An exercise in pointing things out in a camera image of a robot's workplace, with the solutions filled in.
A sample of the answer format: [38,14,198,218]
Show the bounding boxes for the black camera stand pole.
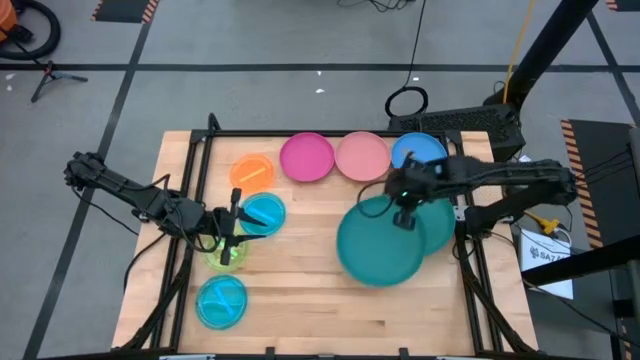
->
[482,0,601,109]

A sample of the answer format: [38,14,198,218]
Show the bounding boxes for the black hazard striped mat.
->
[559,118,640,251]
[90,0,160,25]

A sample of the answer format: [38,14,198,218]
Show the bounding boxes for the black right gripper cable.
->
[355,179,401,220]

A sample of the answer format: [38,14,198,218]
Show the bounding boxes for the blue opaque plastic plate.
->
[390,131,449,171]

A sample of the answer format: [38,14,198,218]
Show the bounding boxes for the white printed box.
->
[517,227,575,301]

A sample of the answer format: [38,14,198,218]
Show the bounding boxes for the orange shop vacuum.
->
[0,0,19,44]

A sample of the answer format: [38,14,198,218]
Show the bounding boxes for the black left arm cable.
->
[71,185,140,236]
[123,232,169,294]

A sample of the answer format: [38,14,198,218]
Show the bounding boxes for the green translucent plastic plate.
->
[202,234,250,274]

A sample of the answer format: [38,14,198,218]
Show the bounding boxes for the dark green bowl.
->
[414,197,457,257]
[335,194,429,289]

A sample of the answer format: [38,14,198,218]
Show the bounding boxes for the black floor cable bundle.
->
[337,0,416,14]

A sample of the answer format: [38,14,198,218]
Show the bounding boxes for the black folded tripod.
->
[30,59,89,104]

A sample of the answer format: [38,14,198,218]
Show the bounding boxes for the black vacuum hose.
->
[0,0,62,61]

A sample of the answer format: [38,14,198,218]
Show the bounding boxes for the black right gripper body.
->
[384,154,449,211]

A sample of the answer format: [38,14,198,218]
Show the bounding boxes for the salmon pink plastic plate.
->
[333,130,392,182]

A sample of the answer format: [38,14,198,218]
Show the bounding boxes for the black metal table frame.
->
[119,112,539,360]

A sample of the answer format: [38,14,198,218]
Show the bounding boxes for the yellow cable connector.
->
[523,209,561,236]

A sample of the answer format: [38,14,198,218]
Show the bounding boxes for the black hanging cable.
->
[383,0,430,119]

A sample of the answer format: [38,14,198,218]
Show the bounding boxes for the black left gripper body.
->
[199,187,242,266]

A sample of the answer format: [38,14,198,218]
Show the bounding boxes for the orange translucent plastic plate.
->
[229,153,276,196]

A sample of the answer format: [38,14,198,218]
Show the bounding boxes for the black stand beam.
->
[519,234,640,289]

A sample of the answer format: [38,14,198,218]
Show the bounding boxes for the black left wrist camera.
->
[172,199,206,234]

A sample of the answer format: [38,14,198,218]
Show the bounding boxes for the thick yellow hanging cable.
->
[502,0,537,105]

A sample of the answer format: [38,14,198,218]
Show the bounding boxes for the cyan translucent plastic plate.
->
[238,192,288,237]
[194,273,249,331]

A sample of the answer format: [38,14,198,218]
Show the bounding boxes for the magenta plastic plate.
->
[278,131,336,183]

